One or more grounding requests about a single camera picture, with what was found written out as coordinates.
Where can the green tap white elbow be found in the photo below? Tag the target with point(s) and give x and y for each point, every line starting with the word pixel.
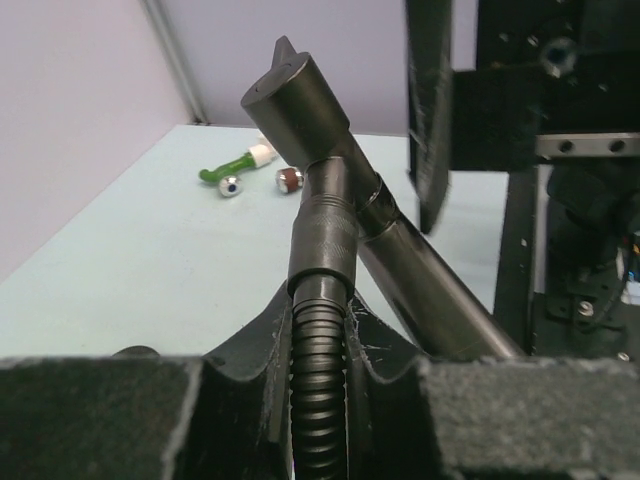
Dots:
pixel 226 177

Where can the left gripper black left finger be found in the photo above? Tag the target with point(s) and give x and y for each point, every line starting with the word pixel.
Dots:
pixel 222 415

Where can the right aluminium frame post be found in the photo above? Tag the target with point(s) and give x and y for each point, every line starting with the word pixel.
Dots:
pixel 176 59

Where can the dark metal faucet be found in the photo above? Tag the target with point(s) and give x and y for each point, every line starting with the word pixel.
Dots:
pixel 348 213

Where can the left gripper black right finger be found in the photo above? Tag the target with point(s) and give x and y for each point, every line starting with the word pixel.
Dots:
pixel 415 417

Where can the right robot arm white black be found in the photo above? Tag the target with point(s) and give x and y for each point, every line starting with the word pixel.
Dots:
pixel 553 102

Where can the brown tap white elbow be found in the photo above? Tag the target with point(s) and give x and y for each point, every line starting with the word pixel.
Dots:
pixel 289 180

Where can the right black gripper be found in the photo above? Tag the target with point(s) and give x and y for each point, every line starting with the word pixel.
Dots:
pixel 554 81

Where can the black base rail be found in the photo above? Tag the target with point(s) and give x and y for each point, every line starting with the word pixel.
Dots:
pixel 569 255

